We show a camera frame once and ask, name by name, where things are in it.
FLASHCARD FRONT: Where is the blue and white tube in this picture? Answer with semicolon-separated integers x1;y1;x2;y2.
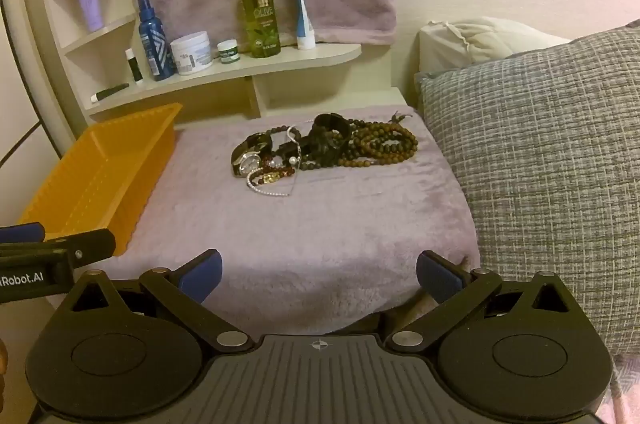
292;0;317;51

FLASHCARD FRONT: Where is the cream pillow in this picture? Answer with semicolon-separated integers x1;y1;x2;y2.
417;17;573;72

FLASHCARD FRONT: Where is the yellow plastic tray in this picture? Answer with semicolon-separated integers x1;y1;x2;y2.
19;102;183;257

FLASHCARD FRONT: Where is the dark green tube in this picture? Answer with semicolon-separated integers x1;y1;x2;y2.
90;83;130;104

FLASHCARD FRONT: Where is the brown wooden bead necklace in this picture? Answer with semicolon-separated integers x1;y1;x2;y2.
337;111;418;168

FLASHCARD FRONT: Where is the green spray bottle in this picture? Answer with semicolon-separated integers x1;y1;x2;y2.
238;0;280;59

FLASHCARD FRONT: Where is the silver wristwatch with black strap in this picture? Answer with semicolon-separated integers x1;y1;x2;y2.
231;131;273;177

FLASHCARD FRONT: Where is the grey checked pillow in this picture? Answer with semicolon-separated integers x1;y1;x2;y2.
414;19;640;357

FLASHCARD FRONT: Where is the purple fleece blanket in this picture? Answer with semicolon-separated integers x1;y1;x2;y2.
45;102;482;336

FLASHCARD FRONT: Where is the white pearl necklace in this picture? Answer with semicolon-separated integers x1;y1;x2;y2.
247;127;301;197

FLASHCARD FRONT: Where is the small green-label jar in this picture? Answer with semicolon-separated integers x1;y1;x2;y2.
216;39;241;64

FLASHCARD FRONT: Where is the blue spray bottle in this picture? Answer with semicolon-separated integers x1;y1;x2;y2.
136;0;176;82

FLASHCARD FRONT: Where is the cream shelf unit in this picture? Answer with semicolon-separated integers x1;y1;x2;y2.
15;0;406;145

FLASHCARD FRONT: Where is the dark bead bracelet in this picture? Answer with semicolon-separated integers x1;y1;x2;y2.
270;124;351;172

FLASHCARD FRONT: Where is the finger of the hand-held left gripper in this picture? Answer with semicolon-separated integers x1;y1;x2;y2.
0;229;117;275
0;223;46;246

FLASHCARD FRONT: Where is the purple tube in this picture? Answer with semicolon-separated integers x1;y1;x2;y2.
74;0;105;32

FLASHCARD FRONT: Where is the white cream jar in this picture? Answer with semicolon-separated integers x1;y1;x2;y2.
170;31;213;76

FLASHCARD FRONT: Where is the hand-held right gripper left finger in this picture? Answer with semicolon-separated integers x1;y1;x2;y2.
59;249;253;352

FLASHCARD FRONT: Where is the black and white lip balm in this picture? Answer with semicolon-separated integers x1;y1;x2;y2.
125;48;144;84

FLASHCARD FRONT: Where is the red and gold bead bracelet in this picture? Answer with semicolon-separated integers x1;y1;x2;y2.
245;167;298;187

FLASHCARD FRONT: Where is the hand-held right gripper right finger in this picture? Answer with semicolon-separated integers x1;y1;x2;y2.
385;250;581;352

